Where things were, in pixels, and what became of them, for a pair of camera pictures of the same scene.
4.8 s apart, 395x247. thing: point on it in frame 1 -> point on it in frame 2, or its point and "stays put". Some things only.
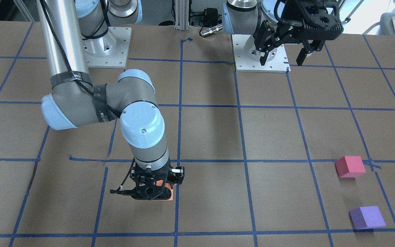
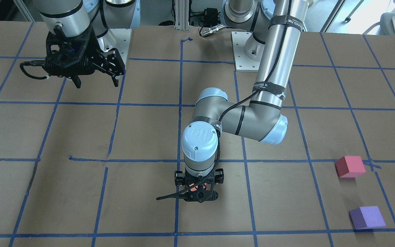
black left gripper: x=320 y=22 -> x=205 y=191
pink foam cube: x=348 y=166 stays put
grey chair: x=394 y=24 stays put
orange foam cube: x=159 y=183 -> x=194 y=188
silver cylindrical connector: x=207 y=31 stays put
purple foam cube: x=366 y=217 stays put
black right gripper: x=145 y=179 -> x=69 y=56
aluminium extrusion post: x=181 y=15 stays put
